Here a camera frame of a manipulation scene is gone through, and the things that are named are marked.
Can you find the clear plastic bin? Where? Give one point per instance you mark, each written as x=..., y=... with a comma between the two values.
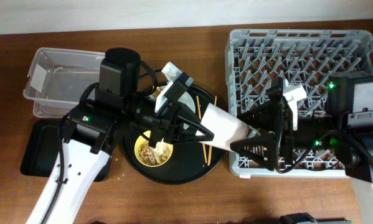
x=58, y=77

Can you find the pink cup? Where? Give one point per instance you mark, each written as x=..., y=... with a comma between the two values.
x=225, y=127

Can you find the black rectangular tray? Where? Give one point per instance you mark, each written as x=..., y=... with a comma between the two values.
x=41, y=151

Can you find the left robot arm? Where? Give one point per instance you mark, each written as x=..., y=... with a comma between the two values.
x=107, y=111

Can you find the food scraps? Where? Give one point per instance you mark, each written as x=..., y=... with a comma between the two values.
x=154, y=156

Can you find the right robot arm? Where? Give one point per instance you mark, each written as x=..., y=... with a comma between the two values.
x=346, y=129

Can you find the wooden chopstick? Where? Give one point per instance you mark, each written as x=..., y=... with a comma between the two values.
x=210, y=147
x=200, y=117

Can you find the round black tray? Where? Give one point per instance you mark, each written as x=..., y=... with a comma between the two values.
x=186, y=163

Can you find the yellow bowl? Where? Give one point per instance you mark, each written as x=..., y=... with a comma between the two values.
x=139, y=142

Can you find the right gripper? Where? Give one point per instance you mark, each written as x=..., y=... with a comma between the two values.
x=284, y=137

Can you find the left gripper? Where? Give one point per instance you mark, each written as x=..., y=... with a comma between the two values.
x=167, y=124

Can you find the gold candy wrapper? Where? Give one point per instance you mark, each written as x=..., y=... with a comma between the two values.
x=157, y=92

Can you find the grey dishwasher rack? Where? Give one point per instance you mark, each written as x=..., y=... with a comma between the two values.
x=254, y=57

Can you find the grey plate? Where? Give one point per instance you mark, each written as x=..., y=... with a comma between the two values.
x=185, y=98

